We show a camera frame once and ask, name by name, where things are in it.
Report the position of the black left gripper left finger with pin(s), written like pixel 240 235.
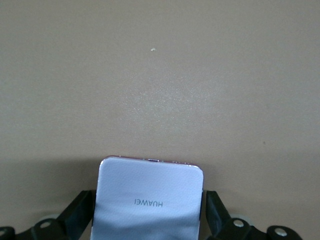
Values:
pixel 77 220

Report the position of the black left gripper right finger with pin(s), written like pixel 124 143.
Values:
pixel 217 222

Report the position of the pale lilac Huawei flip phone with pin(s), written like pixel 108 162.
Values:
pixel 150 185

